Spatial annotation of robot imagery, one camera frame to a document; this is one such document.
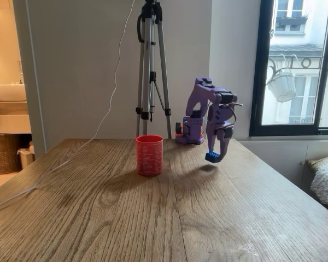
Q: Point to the wicker basket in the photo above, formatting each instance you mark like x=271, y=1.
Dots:
x=2, y=155

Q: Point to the beige vanity counter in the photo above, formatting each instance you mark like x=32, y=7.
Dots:
x=8, y=117

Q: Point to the purple robot arm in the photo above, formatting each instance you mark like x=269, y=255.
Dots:
x=198, y=90

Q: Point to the white hanging flower pot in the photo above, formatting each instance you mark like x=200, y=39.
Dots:
x=283, y=87

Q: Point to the window flower box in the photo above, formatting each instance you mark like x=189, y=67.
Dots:
x=291, y=20

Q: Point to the small white bin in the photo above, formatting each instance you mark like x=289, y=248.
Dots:
x=26, y=157

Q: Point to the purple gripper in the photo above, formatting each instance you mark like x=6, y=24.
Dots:
x=216, y=134

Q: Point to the red printed cup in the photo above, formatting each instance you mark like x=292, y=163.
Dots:
x=149, y=158

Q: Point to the blue toy brick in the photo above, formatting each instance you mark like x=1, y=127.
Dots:
x=212, y=158

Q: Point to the black and orange clamp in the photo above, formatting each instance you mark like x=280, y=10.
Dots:
x=178, y=129

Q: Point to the white fur throw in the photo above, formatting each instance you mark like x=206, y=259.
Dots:
x=326, y=180

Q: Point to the white wash basin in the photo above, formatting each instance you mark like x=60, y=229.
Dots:
x=9, y=92

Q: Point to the grey camera tripod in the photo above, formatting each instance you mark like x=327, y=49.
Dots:
x=147, y=68

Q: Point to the black window frame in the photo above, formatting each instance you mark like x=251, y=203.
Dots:
x=258, y=68

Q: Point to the black iron balcony railing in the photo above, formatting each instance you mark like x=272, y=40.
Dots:
x=303, y=61

